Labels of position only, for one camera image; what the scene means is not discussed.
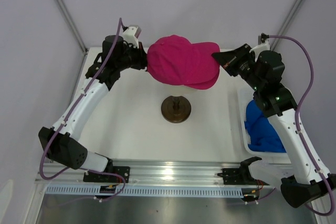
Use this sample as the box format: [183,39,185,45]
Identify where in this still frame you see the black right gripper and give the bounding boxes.
[213,44,263,91]

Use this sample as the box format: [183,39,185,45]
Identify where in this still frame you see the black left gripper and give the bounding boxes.
[115,41,151,71]

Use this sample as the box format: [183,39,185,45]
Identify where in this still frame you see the magenta baseball cap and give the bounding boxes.
[186,73,219,90]

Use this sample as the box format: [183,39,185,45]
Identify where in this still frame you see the brown wooden round stand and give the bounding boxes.
[161,95,192,123]

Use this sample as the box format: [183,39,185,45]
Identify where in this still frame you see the blue cap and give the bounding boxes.
[244,100,286,153]

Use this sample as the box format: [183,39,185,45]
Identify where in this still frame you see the cream mannequin head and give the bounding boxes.
[170,85,197,95]

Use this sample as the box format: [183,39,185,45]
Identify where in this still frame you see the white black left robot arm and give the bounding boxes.
[38,34,147,183]

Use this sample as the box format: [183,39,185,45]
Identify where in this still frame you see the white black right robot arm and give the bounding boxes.
[212,44,335,208]

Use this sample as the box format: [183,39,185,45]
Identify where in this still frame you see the white plastic perforated basket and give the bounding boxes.
[238,87,287,158]

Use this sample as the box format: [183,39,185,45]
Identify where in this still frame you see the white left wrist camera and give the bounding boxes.
[122,25,142,48]

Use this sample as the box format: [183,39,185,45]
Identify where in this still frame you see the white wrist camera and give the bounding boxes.
[250,33,270,56]
[122,25,142,48]

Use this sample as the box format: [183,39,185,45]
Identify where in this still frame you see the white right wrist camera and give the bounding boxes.
[250,33,270,56]

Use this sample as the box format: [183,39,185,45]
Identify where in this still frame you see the left aluminium frame post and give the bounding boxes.
[54,0,88,54]

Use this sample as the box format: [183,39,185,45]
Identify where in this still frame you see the aluminium frame post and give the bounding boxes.
[276,0,306,36]
[54,0,88,54]

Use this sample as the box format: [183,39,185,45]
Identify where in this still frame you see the aluminium mounting rail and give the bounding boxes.
[35,158,321,188]

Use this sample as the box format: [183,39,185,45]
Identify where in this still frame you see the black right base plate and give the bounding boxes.
[217,168,258,186]

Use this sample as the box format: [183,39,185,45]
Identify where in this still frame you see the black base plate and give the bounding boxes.
[83,165,131,184]
[217,168,258,186]

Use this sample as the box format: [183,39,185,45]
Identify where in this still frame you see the right aluminium frame post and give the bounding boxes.
[276,0,306,36]

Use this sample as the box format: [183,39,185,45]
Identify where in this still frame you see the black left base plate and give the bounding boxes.
[83,165,131,184]

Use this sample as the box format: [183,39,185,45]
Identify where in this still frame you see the white slotted cable duct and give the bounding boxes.
[45,185,244,198]

